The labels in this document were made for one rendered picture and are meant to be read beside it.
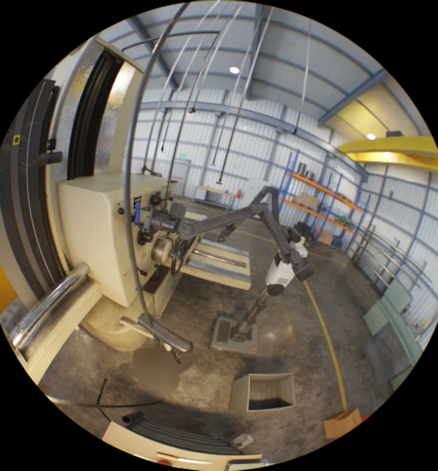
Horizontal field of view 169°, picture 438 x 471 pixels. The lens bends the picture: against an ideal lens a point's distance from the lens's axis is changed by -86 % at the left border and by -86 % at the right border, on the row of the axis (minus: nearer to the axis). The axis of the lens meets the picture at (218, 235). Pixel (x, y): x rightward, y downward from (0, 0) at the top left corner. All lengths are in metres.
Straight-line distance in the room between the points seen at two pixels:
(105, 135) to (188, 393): 2.73
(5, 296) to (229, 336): 3.74
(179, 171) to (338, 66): 9.58
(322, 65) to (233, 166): 7.00
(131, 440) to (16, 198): 1.49
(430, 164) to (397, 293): 5.15
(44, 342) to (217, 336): 1.81
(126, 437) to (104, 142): 2.08
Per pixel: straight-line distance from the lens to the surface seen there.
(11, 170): 1.19
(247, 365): 2.32
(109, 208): 0.77
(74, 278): 1.19
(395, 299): 4.98
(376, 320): 5.16
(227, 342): 2.05
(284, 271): 1.19
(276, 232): 0.87
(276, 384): 2.15
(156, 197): 1.01
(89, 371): 2.31
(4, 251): 1.27
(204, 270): 2.13
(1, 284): 3.35
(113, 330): 1.68
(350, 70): 7.61
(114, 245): 0.86
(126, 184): 0.42
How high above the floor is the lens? 2.06
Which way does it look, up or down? 25 degrees down
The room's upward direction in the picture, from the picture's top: 16 degrees clockwise
